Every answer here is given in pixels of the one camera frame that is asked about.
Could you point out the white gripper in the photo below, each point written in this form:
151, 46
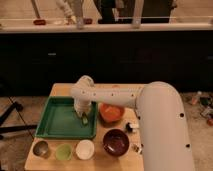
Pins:
82, 107

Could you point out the green pepper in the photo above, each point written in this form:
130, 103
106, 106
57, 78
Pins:
84, 119

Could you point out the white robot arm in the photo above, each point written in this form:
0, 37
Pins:
162, 120

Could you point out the green plastic tray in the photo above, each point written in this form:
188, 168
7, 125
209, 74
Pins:
60, 121

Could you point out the orange bowl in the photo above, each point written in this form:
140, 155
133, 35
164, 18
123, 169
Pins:
110, 113

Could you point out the white small bowl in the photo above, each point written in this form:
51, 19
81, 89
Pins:
85, 149

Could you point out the dark purple bowl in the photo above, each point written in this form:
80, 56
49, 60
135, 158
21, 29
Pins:
116, 142

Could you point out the light green cup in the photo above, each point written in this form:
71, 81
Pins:
63, 152

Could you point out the wooden table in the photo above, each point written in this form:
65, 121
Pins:
101, 160

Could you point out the metal cup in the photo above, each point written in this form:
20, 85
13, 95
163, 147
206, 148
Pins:
41, 149

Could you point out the black tripod stand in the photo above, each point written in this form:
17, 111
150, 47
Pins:
12, 119

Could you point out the metal fork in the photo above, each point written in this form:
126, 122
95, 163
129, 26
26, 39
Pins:
137, 149

